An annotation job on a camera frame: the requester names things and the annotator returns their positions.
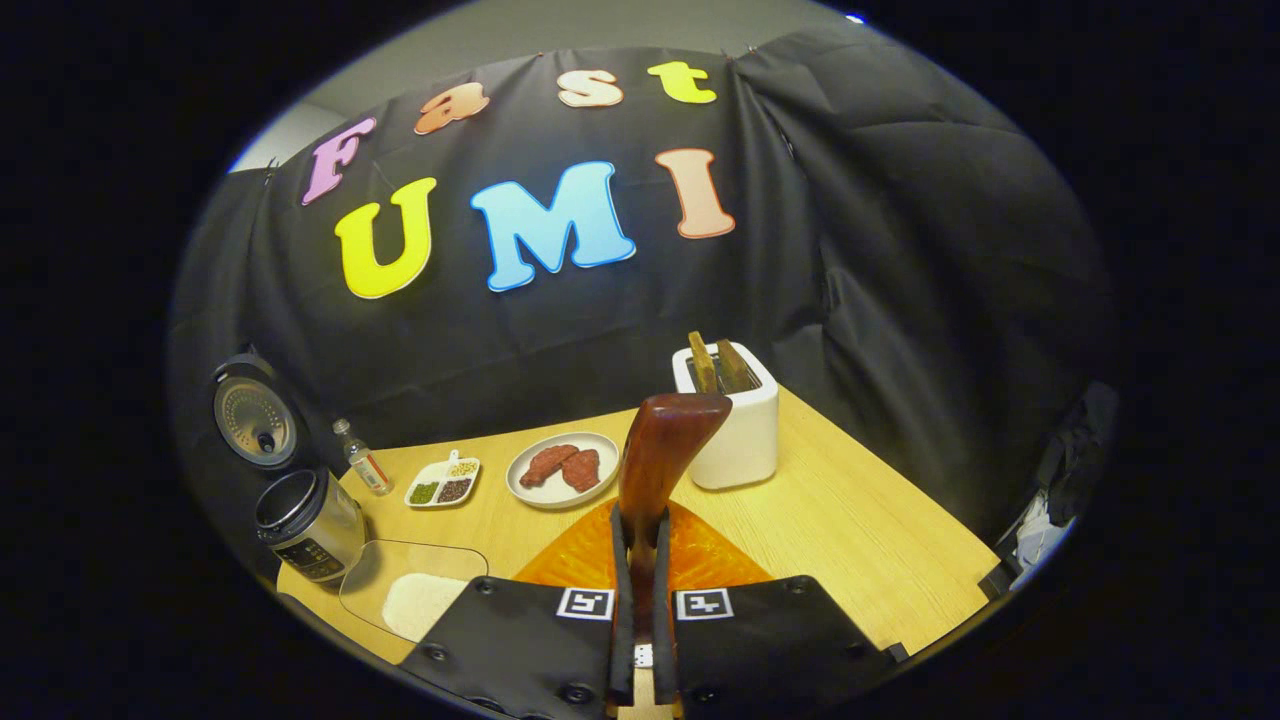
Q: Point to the dark grey rice cooker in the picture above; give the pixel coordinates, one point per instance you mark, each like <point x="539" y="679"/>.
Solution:
<point x="310" y="530"/>

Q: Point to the clear glass tray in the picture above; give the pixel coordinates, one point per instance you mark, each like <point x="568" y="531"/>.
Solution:
<point x="400" y="560"/>

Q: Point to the small clear glass bottle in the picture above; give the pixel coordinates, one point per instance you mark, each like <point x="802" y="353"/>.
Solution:
<point x="368" y="470"/>

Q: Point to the dark cloth bundle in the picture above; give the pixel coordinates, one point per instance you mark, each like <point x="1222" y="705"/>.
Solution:
<point x="1075" y="450"/>

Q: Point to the brown wooden spoon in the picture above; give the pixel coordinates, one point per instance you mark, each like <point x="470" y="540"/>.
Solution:
<point x="660" y="450"/>

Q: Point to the red-brown meat piece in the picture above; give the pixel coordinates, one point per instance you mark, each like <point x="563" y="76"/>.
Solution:
<point x="583" y="470"/>
<point x="545" y="465"/>

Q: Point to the white rice pile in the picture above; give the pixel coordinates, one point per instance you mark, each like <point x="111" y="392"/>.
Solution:
<point x="420" y="605"/>

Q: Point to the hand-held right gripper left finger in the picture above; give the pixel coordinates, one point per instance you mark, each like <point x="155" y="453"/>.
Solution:
<point x="620" y="600"/>

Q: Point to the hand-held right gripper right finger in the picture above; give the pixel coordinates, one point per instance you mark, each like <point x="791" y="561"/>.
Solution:
<point x="663" y="620"/>

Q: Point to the white divided bean dish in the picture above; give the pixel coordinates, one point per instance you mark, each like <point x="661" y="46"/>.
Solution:
<point x="440" y="485"/>

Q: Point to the white cloth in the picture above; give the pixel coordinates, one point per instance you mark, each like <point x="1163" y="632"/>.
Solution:
<point x="1040" y="540"/>

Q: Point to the white round plate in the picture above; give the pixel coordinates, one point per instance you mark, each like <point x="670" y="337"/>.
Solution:
<point x="545" y="498"/>

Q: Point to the white toaster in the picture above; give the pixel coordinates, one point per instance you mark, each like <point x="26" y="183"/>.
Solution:
<point x="750" y="440"/>

